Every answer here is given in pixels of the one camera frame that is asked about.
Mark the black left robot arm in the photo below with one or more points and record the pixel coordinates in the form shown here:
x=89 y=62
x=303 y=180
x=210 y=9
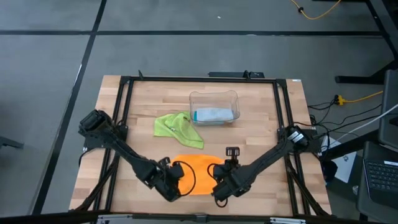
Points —
x=124 y=151

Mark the grey panel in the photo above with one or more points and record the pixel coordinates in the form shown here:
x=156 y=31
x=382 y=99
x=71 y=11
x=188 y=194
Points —
x=390 y=109

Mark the clear plastic bin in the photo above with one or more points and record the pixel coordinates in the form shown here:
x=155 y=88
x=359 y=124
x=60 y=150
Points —
x=214 y=96

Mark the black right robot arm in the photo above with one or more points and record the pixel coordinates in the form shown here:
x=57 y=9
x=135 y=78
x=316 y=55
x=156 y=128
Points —
x=267 y=155

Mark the white label sticker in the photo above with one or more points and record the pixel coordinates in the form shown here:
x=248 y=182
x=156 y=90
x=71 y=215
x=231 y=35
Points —
x=296 y=80

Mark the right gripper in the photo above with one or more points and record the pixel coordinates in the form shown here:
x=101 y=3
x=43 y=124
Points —
x=233 y=174

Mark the black desk frame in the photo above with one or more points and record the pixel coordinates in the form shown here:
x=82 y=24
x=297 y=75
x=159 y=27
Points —
x=354 y=80

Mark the black diagonal leg bar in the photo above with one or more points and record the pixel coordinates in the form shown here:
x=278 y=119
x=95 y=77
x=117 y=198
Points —
x=348 y=147

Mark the black front rail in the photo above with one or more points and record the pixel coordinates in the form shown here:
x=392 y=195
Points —
x=37 y=219

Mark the white paper sheet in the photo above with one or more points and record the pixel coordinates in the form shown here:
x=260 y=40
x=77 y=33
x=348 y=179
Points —
x=346 y=166

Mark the grey laptop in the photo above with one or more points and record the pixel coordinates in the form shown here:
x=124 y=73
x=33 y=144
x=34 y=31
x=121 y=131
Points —
x=384 y=179

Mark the dark blue object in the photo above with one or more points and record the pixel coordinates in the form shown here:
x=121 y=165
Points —
x=329 y=171

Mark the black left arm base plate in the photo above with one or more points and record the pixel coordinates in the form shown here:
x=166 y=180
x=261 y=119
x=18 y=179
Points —
x=93 y=143

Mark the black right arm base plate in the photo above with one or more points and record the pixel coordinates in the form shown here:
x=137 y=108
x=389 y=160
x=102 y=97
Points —
x=311 y=145

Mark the silver metal bracket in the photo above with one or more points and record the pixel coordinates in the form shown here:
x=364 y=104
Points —
x=287 y=221
x=115 y=219

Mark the black aluminium table frame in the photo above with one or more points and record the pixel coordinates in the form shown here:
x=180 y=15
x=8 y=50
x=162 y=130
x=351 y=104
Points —
x=202 y=79

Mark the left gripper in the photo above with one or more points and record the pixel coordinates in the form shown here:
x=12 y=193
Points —
x=168 y=177

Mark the dark grey stand foot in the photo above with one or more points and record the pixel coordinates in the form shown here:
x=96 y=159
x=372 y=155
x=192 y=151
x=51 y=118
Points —
x=9 y=142

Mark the light grey waffle towel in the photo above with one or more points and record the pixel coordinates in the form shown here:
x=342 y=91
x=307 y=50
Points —
x=214 y=114

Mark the green microfiber towel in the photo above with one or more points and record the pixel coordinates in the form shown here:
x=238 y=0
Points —
x=177 y=130

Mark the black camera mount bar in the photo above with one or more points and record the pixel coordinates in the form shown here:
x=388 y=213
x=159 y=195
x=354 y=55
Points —
x=230 y=74

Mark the orange microfiber towel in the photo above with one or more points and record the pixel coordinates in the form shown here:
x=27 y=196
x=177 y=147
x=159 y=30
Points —
x=199 y=174

